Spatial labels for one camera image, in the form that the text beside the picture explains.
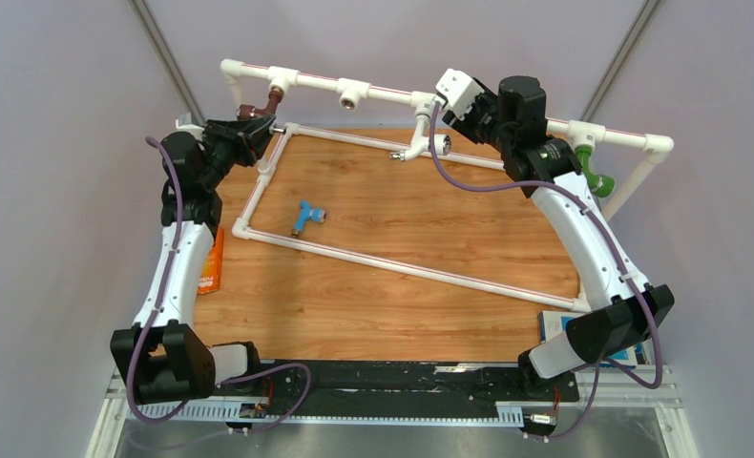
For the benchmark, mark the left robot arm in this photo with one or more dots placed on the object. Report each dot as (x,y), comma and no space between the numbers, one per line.
(160,357)

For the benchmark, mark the white water faucet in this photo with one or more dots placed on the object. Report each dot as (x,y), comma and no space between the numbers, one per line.
(421,142)

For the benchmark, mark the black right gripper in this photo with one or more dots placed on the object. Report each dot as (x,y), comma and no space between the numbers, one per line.
(464,126)

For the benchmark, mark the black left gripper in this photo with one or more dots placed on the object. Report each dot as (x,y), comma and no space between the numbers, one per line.
(247,138)

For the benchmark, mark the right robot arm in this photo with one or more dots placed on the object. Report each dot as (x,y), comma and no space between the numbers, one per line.
(625,308)

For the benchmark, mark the blue white box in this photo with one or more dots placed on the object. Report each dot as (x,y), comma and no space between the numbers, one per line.
(551,323)

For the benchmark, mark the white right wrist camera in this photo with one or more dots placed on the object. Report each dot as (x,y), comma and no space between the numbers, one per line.
(458,90)

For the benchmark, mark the blue water faucet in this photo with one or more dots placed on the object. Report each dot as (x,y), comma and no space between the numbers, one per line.
(307,213)

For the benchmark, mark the brown water faucet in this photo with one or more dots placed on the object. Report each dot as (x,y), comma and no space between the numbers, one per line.
(248,111)

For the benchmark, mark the green water faucet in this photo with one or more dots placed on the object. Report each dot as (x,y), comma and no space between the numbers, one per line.
(600,185)

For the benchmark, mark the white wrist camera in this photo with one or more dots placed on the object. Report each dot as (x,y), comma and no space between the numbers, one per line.
(186,123)
(458,90)

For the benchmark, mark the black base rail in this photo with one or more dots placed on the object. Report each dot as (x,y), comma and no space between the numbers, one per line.
(397,389)

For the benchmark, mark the orange razor package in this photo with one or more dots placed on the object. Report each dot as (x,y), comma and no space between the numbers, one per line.
(210,278)

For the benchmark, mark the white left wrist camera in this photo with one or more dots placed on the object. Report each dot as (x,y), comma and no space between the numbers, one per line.
(186,123)

